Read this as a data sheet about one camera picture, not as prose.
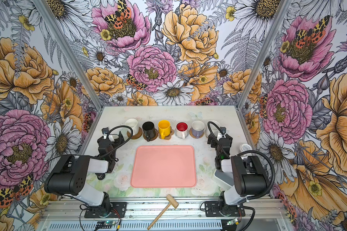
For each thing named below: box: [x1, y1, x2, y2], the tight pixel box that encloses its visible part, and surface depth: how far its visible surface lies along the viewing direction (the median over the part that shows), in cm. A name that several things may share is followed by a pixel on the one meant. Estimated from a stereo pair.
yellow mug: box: [158, 119, 172, 140], surface depth 99 cm
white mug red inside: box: [175, 121, 189, 140], surface depth 101 cm
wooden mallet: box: [146, 193, 179, 231], surface depth 76 cm
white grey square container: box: [213, 169, 235, 189], surface depth 81 cm
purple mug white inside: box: [191, 120, 205, 139], surface depth 102 cm
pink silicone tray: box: [130, 145, 197, 189], surface depth 93 cm
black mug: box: [142, 121, 156, 142], surface depth 99 cm
